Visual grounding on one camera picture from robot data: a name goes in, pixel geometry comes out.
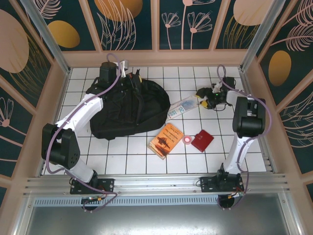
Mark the black backpack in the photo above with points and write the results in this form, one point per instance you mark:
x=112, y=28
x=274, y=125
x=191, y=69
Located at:
x=146, y=110

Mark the clear pen pack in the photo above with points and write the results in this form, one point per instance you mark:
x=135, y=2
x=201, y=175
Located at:
x=182, y=107

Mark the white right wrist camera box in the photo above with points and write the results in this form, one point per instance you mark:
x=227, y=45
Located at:
x=216, y=86

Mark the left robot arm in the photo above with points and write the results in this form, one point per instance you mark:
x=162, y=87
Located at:
x=61, y=147

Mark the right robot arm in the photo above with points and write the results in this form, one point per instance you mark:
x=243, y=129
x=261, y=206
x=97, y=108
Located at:
x=248, y=117

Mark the aluminium corner post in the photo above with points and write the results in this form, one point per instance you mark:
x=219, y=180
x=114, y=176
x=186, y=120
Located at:
x=46, y=36
x=262, y=34

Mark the aluminium side rail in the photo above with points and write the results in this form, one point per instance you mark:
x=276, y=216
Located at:
x=244, y=80

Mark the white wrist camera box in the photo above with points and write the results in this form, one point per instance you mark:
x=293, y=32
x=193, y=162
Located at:
x=216, y=86
x=124, y=67

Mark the grey metal panel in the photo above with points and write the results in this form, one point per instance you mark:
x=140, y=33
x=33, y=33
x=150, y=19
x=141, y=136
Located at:
x=156, y=220

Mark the aluminium right corner post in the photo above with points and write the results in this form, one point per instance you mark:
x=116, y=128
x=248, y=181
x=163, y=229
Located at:
x=262, y=34

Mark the red wallet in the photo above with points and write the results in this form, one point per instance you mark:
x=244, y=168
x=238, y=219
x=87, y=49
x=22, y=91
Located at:
x=202, y=140

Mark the orange paperback book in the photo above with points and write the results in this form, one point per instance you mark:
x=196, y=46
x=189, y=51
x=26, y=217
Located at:
x=165, y=141

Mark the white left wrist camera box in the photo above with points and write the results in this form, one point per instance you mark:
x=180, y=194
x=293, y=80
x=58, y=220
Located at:
x=124, y=67

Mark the aluminium left corner post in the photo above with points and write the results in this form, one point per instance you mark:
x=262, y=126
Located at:
x=46, y=36

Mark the pink tape roll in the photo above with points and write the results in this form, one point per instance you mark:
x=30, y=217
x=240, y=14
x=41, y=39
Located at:
x=184, y=140

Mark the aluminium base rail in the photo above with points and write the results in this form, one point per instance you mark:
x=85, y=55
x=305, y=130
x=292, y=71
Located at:
x=156, y=182

